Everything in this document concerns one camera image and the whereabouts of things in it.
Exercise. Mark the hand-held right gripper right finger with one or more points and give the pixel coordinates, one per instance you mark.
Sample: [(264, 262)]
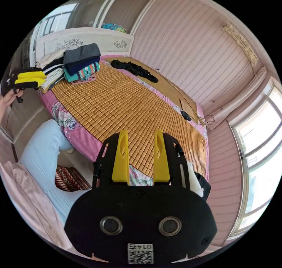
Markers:
[(161, 162)]

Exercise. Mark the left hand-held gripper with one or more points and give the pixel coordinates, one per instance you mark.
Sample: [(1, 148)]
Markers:
[(8, 83)]

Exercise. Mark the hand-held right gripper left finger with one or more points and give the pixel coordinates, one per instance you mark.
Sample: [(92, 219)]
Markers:
[(120, 160)]

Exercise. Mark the black pants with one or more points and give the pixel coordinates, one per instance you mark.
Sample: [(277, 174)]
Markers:
[(132, 67)]

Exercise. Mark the person's left hand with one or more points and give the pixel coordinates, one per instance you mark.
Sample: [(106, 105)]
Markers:
[(8, 100)]

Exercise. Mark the bed with woven mat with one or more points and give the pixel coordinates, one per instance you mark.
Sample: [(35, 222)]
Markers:
[(132, 109)]

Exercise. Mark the small black device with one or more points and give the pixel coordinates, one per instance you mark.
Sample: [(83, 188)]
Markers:
[(186, 116)]

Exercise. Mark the red zigzag patterned cloth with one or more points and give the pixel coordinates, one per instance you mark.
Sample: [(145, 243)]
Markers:
[(70, 177)]

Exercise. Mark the pile of clothes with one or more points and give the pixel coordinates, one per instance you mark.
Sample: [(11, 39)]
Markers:
[(81, 54)]

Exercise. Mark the flat brown cardboard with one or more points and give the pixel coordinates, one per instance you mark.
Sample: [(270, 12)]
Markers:
[(188, 106)]

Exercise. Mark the person's body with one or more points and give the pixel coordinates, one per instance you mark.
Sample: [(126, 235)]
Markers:
[(39, 153)]

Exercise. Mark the colourful patterned bundle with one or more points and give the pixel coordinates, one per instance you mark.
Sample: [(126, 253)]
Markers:
[(113, 27)]

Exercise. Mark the large bright window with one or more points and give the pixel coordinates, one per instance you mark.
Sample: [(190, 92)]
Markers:
[(262, 140)]

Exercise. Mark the small window with dark frame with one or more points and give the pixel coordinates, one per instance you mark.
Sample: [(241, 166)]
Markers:
[(57, 19)]

